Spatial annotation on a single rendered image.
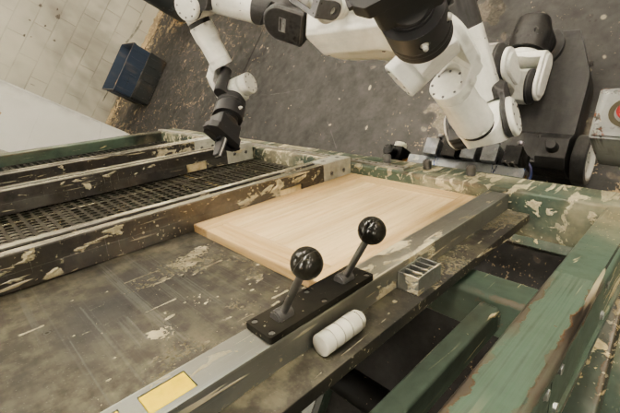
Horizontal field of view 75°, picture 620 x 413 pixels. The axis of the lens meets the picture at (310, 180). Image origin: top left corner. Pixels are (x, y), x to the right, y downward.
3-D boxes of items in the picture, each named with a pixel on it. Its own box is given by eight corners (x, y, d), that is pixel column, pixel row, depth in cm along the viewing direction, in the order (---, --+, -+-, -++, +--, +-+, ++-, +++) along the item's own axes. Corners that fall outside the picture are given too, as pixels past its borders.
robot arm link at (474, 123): (422, 116, 71) (461, 167, 83) (482, 100, 64) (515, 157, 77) (423, 71, 75) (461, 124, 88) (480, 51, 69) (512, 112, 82)
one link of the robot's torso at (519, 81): (501, 74, 179) (454, 41, 145) (551, 73, 165) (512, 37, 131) (494, 109, 180) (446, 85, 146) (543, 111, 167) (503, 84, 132)
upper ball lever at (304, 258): (300, 324, 52) (335, 258, 44) (277, 338, 50) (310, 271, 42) (281, 302, 54) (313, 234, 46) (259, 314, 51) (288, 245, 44)
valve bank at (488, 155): (558, 161, 121) (541, 129, 105) (545, 206, 120) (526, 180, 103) (413, 145, 156) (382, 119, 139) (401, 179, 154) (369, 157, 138)
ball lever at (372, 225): (358, 288, 60) (397, 226, 52) (341, 298, 57) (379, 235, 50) (340, 269, 62) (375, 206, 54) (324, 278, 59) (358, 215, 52)
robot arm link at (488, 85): (462, 135, 91) (432, 40, 85) (525, 120, 83) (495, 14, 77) (451, 155, 83) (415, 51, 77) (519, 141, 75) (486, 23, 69)
